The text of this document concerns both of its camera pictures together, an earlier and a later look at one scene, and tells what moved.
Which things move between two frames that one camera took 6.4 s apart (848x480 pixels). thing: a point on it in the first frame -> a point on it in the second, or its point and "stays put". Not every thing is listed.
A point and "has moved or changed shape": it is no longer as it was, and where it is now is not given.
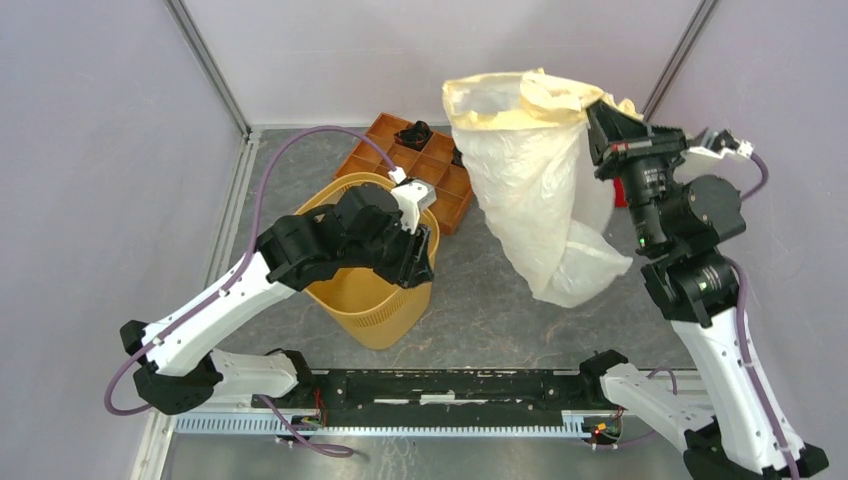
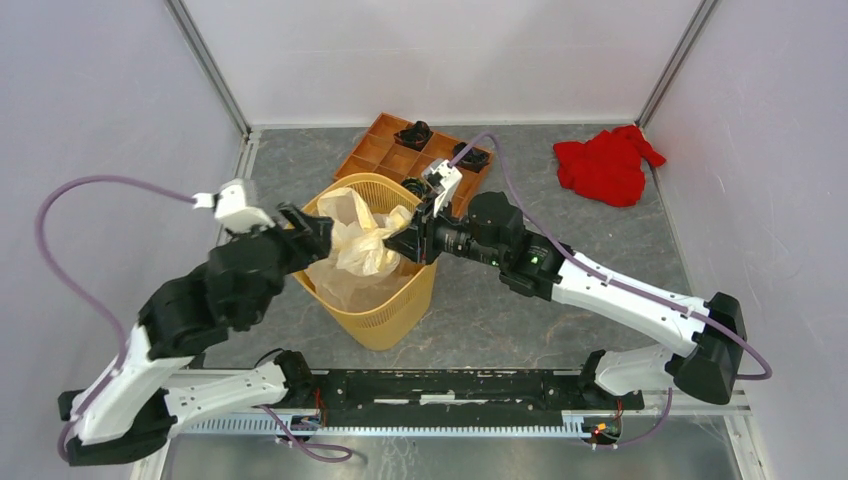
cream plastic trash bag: [525, 138] has moved or changed shape
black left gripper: [414, 266] -> [314, 243]
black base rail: [441, 399] stays put
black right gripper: [621, 138] -> [418, 244]
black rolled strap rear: [416, 135] stays put
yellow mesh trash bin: [373, 310] stays put
